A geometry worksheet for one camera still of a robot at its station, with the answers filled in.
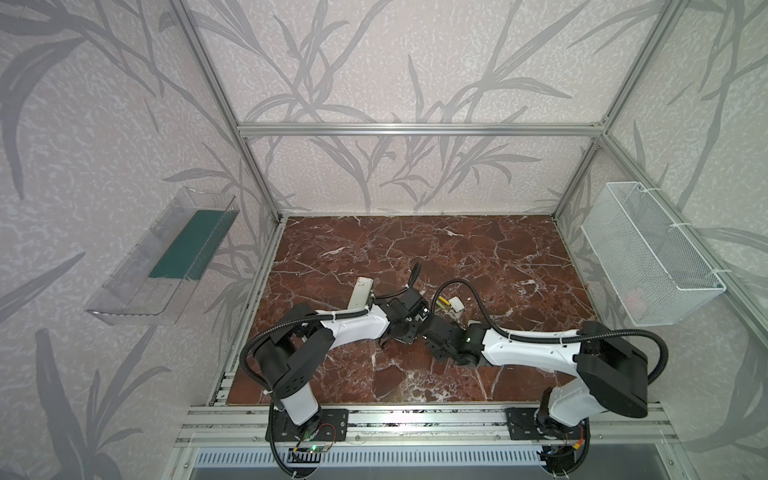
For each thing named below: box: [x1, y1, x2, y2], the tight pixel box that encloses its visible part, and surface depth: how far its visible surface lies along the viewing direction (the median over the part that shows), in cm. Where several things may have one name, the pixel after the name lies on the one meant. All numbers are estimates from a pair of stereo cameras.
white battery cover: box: [448, 296, 465, 313], surface depth 98 cm
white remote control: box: [348, 276, 374, 309], surface depth 101 cm
